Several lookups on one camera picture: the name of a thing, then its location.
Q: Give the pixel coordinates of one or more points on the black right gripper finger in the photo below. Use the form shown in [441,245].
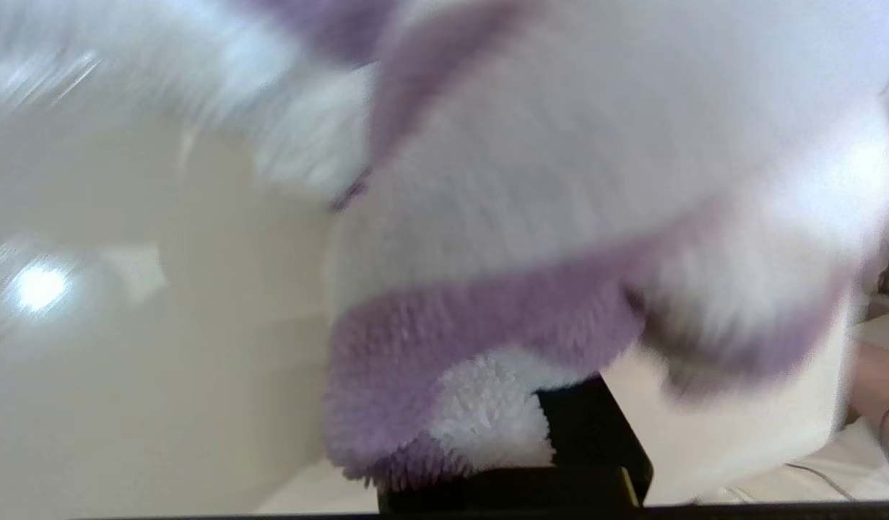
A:
[596,433]

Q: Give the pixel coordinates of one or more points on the purple white striped towel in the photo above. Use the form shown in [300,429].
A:
[560,217]

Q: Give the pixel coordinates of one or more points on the chrome drain stopper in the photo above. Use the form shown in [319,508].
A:
[32,285]

